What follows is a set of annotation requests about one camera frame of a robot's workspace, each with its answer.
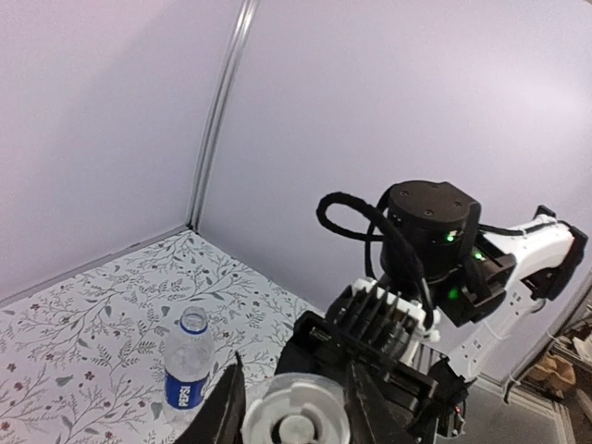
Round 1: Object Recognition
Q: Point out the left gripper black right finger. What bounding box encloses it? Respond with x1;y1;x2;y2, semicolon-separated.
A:
344;359;416;443

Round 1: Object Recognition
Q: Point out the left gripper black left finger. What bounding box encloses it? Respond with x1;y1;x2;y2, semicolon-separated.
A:
178;351;246;444

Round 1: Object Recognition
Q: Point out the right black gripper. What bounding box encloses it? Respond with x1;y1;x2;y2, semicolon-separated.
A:
275;311;467;443

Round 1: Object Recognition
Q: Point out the clear plastic Pepsi bottle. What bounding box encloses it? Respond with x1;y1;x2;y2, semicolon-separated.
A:
164;305;215;427

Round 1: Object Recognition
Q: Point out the white sports bottle cap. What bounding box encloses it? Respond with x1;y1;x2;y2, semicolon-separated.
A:
240;373;352;444

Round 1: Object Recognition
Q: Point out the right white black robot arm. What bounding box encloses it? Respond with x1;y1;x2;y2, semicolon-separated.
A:
277;180;587;443

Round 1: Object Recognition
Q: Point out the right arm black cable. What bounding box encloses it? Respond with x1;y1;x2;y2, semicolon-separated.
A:
315;191;436;320

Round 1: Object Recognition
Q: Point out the left aluminium frame post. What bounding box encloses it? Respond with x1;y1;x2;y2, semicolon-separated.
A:
186;0;260;232

